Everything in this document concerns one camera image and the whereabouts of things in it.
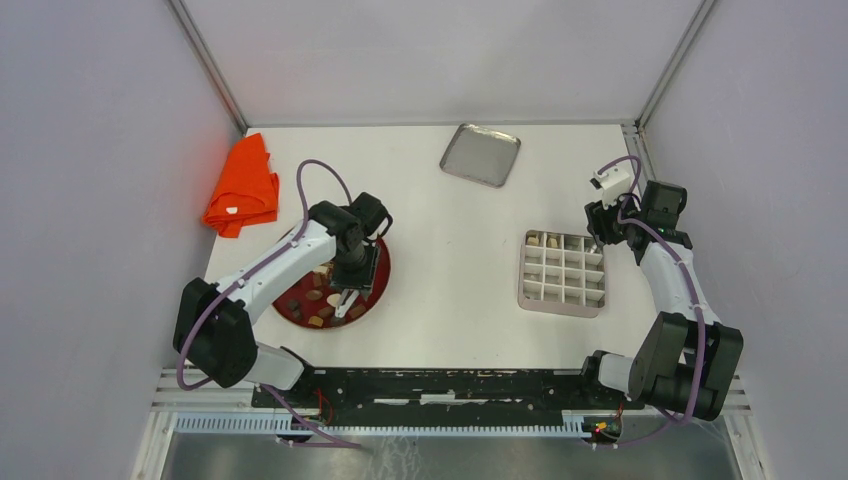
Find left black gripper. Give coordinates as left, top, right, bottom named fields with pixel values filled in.
left=329, top=239, right=379, bottom=298

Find red round plate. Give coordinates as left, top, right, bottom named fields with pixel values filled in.
left=272, top=238, right=391, bottom=330

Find pink tin box with dividers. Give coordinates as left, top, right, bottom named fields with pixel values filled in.
left=517, top=230, right=607, bottom=318

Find silver serving tongs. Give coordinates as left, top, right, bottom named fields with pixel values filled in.
left=333, top=289, right=359, bottom=322

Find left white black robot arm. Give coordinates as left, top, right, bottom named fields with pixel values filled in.
left=173, top=193, right=393, bottom=408

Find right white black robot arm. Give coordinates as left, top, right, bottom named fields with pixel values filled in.
left=577, top=176, right=744, bottom=421

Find brown chocolate piece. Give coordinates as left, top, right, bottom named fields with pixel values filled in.
left=349, top=305, right=368, bottom=320

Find orange folded cloth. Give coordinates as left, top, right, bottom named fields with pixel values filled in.
left=201, top=133, right=279, bottom=238

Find silver tin lid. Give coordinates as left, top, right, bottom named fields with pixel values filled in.
left=439, top=123, right=521, bottom=188

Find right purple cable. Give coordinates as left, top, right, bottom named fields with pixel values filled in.
left=596, top=154, right=708, bottom=425

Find purple cable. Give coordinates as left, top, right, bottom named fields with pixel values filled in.
left=596, top=154, right=708, bottom=425
left=175, top=158, right=356, bottom=392

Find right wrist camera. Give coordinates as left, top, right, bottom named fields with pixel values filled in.
left=590, top=166, right=634, bottom=209

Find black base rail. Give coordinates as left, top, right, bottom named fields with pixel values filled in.
left=281, top=367, right=644, bottom=427

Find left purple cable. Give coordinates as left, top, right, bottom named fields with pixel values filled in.
left=175, top=158, right=356, bottom=392

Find white slotted cable duct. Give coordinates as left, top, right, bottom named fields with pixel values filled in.
left=175, top=413, right=588, bottom=439

